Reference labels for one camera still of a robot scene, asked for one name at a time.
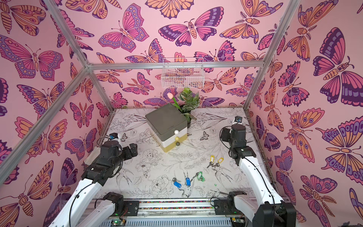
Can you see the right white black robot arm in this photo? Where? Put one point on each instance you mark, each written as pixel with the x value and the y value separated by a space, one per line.
pixel 266 208

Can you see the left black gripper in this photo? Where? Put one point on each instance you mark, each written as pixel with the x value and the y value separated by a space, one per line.
pixel 134 150

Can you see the aluminium cage frame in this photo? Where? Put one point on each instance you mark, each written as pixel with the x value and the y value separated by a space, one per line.
pixel 10 163

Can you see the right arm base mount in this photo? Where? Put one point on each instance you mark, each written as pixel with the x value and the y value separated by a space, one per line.
pixel 236 203

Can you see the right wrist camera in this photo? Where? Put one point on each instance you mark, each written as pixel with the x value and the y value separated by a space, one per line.
pixel 238 120

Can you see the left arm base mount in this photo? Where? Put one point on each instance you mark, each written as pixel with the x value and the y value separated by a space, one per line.
pixel 111 205

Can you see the white wire wall basket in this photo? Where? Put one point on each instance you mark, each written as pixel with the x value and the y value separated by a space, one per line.
pixel 183 72

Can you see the key with blue tag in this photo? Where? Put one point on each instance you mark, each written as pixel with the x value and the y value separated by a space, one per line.
pixel 187 182
pixel 176 183

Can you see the potted green plant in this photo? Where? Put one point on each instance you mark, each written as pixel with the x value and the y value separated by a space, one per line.
pixel 191 102

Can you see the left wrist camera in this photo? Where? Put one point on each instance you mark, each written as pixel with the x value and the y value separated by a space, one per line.
pixel 120 137

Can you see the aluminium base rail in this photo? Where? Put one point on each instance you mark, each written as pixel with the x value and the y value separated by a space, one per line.
pixel 163 207

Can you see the green three-drawer cabinet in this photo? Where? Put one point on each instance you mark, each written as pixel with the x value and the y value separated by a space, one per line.
pixel 168 127

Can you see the key with green tag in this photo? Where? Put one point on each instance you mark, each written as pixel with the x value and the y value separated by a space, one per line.
pixel 199 176

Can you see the keys with yellow tag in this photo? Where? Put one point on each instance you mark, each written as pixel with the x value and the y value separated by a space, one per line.
pixel 211 161

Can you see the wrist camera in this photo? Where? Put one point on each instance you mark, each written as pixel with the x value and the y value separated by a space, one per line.
pixel 120 137
pixel 238 120

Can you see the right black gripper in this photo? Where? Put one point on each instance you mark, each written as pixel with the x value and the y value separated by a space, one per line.
pixel 225 134

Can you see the pink tulip flower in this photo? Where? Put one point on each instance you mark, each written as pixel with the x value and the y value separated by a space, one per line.
pixel 175 103

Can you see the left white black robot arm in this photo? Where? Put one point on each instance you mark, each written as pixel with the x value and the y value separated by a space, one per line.
pixel 111 158

